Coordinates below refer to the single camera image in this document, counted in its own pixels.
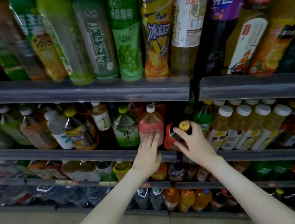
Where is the drinks shelf unit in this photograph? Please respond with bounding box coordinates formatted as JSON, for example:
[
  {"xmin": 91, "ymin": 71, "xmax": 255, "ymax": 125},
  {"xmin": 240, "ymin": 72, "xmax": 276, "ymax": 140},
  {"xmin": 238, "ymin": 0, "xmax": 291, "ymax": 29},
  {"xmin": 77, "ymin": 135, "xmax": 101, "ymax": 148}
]
[{"xmin": 0, "ymin": 0, "xmax": 295, "ymax": 224}]

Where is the person's left hand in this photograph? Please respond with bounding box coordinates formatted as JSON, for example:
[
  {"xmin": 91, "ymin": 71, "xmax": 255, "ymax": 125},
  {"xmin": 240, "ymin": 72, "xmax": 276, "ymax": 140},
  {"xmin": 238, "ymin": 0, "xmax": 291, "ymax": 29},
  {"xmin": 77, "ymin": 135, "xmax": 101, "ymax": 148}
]
[{"xmin": 129, "ymin": 131, "xmax": 165, "ymax": 181}]

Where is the dark bottle yellow cap red label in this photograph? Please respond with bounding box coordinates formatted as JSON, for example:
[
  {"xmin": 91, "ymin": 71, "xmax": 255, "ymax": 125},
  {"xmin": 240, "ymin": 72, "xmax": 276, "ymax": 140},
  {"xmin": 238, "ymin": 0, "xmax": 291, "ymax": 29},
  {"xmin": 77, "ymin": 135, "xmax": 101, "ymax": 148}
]
[{"xmin": 162, "ymin": 120, "xmax": 194, "ymax": 152}]

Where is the person's left forearm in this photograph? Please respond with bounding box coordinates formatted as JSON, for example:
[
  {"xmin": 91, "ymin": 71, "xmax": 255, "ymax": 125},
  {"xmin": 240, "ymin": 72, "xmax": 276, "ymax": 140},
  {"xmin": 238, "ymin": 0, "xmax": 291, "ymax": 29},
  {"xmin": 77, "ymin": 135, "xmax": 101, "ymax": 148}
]
[{"xmin": 61, "ymin": 166, "xmax": 157, "ymax": 224}]

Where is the person's right forearm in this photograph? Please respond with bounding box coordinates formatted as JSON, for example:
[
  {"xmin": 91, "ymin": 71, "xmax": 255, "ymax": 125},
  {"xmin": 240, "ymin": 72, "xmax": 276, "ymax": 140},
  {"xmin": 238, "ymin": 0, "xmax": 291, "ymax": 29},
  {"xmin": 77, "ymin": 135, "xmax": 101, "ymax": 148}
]
[{"xmin": 205, "ymin": 150, "xmax": 295, "ymax": 224}]

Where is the person's right hand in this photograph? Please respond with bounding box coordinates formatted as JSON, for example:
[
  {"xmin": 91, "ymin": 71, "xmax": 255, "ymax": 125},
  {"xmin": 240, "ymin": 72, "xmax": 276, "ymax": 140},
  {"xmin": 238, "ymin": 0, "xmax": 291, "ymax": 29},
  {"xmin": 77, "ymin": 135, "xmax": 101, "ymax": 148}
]
[{"xmin": 171, "ymin": 118, "xmax": 221, "ymax": 173}]

